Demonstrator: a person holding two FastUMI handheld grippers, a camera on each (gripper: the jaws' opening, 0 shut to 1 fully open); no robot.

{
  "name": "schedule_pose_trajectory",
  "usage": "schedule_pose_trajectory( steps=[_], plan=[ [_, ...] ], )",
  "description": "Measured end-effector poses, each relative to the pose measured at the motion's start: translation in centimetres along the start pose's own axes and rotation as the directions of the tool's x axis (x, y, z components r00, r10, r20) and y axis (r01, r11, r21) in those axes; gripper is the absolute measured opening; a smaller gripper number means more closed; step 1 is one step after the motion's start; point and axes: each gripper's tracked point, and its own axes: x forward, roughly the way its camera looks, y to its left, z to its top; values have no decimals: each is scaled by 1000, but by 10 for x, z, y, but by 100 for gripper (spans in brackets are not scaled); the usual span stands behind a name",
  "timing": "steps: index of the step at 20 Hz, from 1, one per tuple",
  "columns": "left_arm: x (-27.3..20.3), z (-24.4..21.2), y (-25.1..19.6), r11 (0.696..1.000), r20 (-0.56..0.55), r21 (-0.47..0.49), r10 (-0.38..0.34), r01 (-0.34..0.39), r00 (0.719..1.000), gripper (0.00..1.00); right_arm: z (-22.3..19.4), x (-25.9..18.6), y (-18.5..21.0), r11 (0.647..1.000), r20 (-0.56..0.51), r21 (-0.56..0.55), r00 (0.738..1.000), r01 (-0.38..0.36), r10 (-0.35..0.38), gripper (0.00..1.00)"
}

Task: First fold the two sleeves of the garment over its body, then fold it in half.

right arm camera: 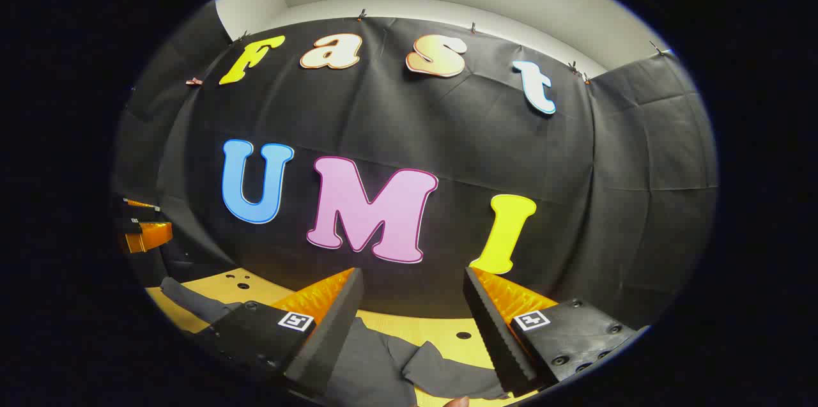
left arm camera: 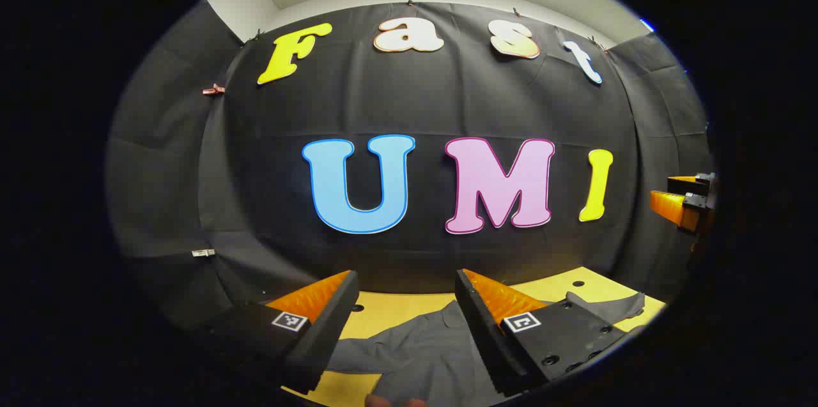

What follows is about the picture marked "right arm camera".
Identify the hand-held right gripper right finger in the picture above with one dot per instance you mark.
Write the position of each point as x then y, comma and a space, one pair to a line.
495, 330

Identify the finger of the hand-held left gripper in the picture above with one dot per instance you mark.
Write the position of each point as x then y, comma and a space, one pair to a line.
150, 236
142, 204

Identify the black backdrop cloth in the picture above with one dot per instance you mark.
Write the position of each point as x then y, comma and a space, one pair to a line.
447, 138

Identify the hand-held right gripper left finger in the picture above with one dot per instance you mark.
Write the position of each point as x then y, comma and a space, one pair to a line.
332, 337

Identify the grey button-up shirt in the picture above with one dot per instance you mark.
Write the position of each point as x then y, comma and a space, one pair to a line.
370, 362

